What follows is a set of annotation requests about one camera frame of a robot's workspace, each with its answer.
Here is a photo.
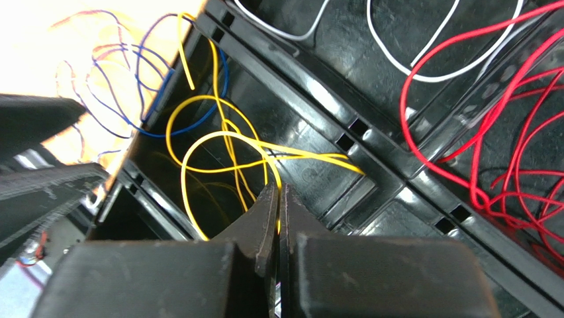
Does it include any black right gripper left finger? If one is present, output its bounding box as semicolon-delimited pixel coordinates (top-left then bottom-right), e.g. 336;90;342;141
212;184;279;317

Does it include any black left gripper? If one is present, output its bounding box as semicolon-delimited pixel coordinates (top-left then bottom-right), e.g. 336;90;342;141
1;93;109;264

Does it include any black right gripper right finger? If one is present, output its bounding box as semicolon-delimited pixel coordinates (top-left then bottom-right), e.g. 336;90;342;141
279;184;348;317

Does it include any red cable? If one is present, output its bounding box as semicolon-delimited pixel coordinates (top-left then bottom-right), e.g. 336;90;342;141
399;0;564;266

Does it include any white cable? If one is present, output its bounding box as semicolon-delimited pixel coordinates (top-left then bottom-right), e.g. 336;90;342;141
231;0;528;83

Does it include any blue cable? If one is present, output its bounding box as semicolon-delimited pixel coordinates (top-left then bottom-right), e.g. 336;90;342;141
85;13;230;138

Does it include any black compartment organizer tray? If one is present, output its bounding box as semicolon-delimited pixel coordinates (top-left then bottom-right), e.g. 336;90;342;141
91;1;563;317

